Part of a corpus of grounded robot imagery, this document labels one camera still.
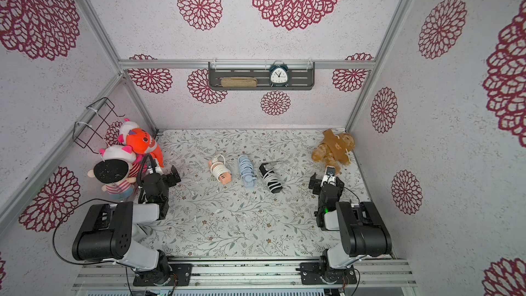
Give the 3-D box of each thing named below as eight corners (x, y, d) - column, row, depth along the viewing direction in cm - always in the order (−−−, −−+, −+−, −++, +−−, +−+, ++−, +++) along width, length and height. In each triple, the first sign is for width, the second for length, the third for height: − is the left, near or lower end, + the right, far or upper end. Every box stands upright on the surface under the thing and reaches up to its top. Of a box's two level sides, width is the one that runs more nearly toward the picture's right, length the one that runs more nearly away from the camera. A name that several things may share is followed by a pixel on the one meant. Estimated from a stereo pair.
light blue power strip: (244, 189, 98) (244, 184, 94) (236, 162, 108) (235, 156, 104) (258, 185, 99) (258, 180, 95) (248, 159, 109) (248, 153, 106)
